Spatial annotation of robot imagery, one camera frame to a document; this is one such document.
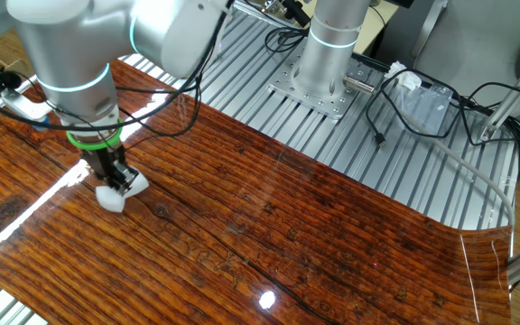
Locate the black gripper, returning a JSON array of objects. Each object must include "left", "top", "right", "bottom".
[{"left": 80, "top": 144, "right": 141, "bottom": 198}]

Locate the white rectangular sponge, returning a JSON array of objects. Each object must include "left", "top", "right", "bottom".
[{"left": 95, "top": 171, "right": 150, "bottom": 213}]

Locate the wood grain table mat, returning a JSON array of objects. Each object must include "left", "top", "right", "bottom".
[{"left": 0, "top": 53, "right": 514, "bottom": 325}]

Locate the crumpled white tissue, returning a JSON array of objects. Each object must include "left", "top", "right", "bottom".
[{"left": 384, "top": 60, "right": 423, "bottom": 91}]

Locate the clear plastic bag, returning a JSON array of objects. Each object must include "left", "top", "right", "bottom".
[{"left": 397, "top": 83, "right": 455, "bottom": 136}]

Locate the green flange ring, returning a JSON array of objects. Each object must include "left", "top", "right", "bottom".
[{"left": 66, "top": 117, "right": 124, "bottom": 152}]

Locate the wrist camera with white bracket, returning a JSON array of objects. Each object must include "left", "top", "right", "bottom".
[{"left": 0, "top": 65, "right": 51, "bottom": 133}]

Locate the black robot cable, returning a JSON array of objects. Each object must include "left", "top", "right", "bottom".
[{"left": 0, "top": 0, "right": 237, "bottom": 139}]

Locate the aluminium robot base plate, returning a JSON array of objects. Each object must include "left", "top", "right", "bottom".
[{"left": 267, "top": 38, "right": 381, "bottom": 121}]

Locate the coiled black cable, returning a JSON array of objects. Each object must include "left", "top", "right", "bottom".
[{"left": 263, "top": 25, "right": 311, "bottom": 54}]

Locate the black handle tool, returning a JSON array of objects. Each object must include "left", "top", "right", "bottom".
[{"left": 281, "top": 0, "right": 311, "bottom": 28}]

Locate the silver cable connector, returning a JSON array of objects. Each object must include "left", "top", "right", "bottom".
[{"left": 343, "top": 75, "right": 377, "bottom": 96}]

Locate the black USB cable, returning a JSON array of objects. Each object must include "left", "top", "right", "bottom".
[{"left": 365, "top": 67, "right": 467, "bottom": 150}]

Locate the thick grey cable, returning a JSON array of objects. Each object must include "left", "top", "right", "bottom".
[{"left": 372, "top": 85, "right": 516, "bottom": 227}]

